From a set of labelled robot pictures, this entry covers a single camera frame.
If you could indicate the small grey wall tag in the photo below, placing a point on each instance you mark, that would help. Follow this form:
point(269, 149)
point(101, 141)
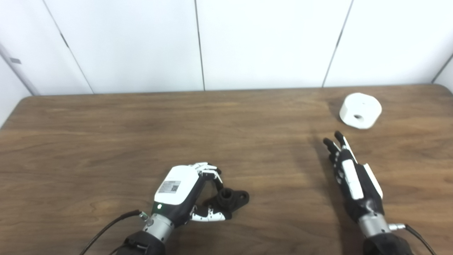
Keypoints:
point(15, 60)

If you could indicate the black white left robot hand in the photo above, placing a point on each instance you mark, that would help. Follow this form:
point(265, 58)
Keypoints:
point(175, 187)

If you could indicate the black plastic holder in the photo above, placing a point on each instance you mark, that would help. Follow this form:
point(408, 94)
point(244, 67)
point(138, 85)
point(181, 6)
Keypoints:
point(235, 198)

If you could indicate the round white piece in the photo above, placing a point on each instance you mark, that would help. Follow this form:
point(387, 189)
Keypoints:
point(366, 106)

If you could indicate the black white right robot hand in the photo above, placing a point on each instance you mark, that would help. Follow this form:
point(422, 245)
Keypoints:
point(357, 184)

